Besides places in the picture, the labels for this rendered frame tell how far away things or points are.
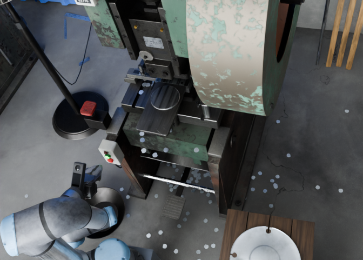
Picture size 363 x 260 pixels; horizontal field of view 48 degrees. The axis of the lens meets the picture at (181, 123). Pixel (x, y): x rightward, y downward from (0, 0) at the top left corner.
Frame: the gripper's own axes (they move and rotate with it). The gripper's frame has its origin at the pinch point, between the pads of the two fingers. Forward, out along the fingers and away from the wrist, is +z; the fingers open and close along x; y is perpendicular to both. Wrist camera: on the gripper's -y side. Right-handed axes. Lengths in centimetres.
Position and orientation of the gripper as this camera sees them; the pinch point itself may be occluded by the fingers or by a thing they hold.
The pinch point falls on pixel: (99, 165)
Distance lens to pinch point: 183.1
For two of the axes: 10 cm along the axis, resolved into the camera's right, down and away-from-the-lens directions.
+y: -0.2, 8.8, 4.8
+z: 3.5, -4.4, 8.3
